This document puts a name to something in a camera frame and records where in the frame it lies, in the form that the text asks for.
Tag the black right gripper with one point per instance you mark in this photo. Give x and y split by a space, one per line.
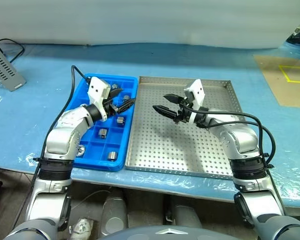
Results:
183 113

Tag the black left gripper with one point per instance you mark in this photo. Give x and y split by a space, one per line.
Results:
111 107

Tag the small metal roller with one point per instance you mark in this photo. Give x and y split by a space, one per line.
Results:
103 132
114 85
121 120
112 155
80 150
126 97

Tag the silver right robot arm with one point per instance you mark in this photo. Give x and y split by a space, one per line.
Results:
240 140

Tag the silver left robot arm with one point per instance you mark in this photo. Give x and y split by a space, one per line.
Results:
62 135

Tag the perforated steel tray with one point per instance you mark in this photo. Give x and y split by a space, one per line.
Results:
160 145

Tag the blue plastic compartment tray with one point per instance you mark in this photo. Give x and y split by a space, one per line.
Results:
115 140

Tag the brown cardboard sheet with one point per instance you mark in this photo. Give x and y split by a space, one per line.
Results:
272 87

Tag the grey rounded robot leg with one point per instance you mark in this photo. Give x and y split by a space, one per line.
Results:
113 215
185 216

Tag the grey vented power box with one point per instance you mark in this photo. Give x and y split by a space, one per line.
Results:
2 67

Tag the grey robot torso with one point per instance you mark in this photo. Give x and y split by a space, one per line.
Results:
165 233

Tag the white crumpled floor object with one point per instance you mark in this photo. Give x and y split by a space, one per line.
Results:
82 226

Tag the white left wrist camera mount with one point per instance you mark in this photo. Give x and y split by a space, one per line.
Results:
96 87

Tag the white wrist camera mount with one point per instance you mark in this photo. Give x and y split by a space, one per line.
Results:
197 91
96 87

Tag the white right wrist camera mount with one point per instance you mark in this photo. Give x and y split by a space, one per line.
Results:
197 91

